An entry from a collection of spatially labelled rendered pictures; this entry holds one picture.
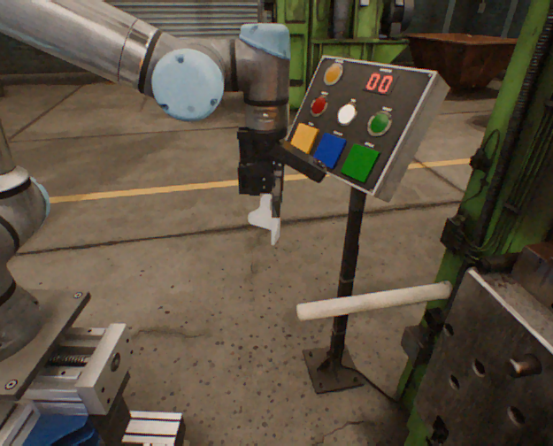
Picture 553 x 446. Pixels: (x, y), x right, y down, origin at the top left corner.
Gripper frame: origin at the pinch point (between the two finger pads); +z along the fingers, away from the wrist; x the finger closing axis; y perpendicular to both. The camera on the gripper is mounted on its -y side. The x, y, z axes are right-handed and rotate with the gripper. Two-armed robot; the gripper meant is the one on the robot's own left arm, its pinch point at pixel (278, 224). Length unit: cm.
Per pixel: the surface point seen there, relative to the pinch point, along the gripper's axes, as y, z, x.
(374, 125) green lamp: -20.9, -15.1, -18.8
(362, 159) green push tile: -18.4, -8.3, -15.0
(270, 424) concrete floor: 3, 93, -7
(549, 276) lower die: -42.3, -2.6, 16.9
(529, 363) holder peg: -36.9, 5.2, 26.7
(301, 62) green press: -14, 28, -463
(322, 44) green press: -41, 5, -457
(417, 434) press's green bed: -36, 53, 14
